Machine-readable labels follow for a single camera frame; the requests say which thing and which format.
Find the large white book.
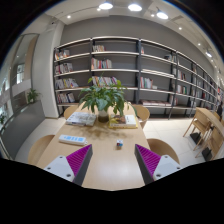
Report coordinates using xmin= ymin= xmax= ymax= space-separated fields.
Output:
xmin=65 ymin=111 xmax=98 ymax=127

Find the small background green plant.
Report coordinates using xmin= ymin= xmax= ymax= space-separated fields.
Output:
xmin=26 ymin=87 xmax=41 ymax=104

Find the green potted plant white pot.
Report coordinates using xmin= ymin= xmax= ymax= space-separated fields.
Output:
xmin=77 ymin=77 xmax=130 ymax=124

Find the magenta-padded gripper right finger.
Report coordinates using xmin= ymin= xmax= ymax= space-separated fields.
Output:
xmin=134 ymin=143 xmax=183 ymax=186

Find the grey bookshelf unit with books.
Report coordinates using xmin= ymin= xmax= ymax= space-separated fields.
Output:
xmin=53 ymin=35 xmax=224 ymax=120

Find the light wooden side table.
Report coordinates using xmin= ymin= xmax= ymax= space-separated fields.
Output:
xmin=194 ymin=106 xmax=224 ymax=160

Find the small white charger block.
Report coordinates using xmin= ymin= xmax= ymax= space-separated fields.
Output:
xmin=115 ymin=138 xmax=125 ymax=149

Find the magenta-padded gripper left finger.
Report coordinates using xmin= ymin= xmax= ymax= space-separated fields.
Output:
xmin=43 ymin=143 xmax=94 ymax=187

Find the white power strip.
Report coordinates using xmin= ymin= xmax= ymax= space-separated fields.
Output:
xmin=58 ymin=133 xmax=88 ymax=147

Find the yellow book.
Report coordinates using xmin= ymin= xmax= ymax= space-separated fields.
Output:
xmin=108 ymin=122 xmax=139 ymax=130

